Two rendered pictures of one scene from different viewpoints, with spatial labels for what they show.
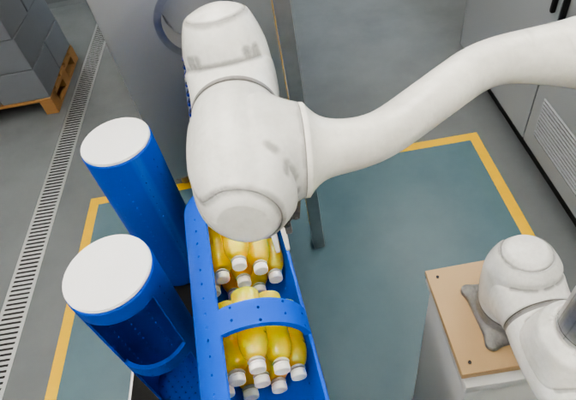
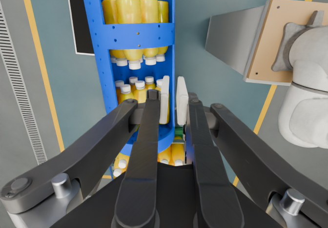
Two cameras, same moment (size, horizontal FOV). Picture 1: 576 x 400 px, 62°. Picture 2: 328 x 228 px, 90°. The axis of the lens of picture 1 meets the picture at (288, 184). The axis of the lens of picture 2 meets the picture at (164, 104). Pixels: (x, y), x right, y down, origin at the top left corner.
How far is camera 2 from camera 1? 77 cm
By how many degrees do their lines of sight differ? 69
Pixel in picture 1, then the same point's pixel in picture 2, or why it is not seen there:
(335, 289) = not seen: outside the picture
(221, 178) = not seen: outside the picture
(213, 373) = (103, 72)
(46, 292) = not seen: outside the picture
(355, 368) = not seen: outside the picture
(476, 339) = (269, 61)
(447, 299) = (272, 29)
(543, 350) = (309, 129)
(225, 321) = (111, 39)
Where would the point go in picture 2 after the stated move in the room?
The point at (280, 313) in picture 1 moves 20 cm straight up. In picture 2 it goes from (155, 39) to (148, 47)
